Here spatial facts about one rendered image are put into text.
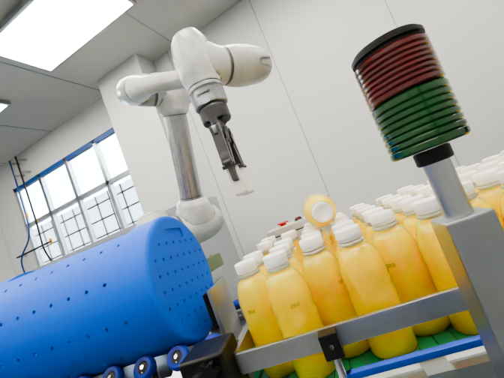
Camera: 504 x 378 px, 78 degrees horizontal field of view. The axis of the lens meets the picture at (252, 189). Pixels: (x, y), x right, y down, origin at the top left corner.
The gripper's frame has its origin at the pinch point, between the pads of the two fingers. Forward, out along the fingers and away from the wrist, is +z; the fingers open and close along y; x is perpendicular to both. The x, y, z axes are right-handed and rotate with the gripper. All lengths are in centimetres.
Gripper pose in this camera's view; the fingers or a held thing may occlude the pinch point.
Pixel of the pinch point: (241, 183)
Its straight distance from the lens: 76.9
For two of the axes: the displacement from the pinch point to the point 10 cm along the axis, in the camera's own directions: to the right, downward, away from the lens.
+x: 9.1, -3.7, -1.8
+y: -1.9, -0.1, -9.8
